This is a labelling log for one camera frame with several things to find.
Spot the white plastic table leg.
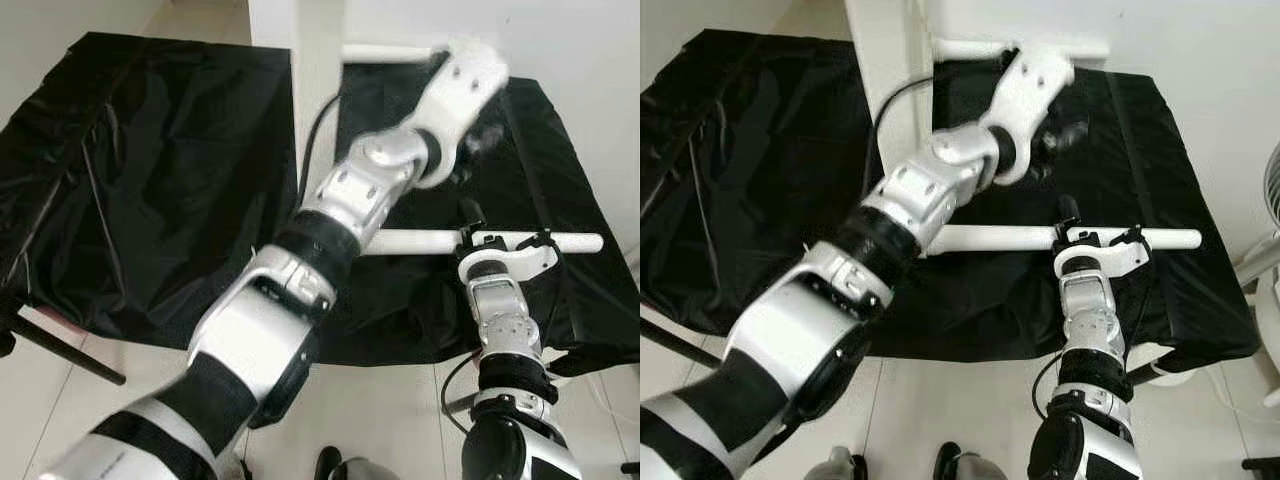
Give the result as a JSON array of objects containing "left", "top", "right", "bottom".
[
  {"left": 925, "top": 225, "right": 1203, "bottom": 255},
  {"left": 343, "top": 43, "right": 446, "bottom": 63},
  {"left": 368, "top": 230, "right": 605, "bottom": 257},
  {"left": 932, "top": 38, "right": 1111, "bottom": 59}
]

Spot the black robot right foot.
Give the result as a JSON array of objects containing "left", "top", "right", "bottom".
[
  {"left": 315, "top": 445, "right": 401, "bottom": 480},
  {"left": 935, "top": 442, "right": 1006, "bottom": 480}
]

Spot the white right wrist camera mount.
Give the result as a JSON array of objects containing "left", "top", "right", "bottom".
[
  {"left": 455, "top": 230, "right": 559, "bottom": 283},
  {"left": 1052, "top": 226, "right": 1151, "bottom": 279}
]

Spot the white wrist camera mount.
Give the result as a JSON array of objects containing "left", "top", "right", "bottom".
[
  {"left": 410, "top": 40, "right": 511, "bottom": 191},
  {"left": 1052, "top": 226, "right": 1151, "bottom": 279},
  {"left": 455, "top": 230, "right": 559, "bottom": 283},
  {"left": 985, "top": 45, "right": 1076, "bottom": 188}
]

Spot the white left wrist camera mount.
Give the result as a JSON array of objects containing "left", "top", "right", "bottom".
[
  {"left": 410, "top": 40, "right": 511, "bottom": 191},
  {"left": 985, "top": 45, "right": 1076, "bottom": 188}
]

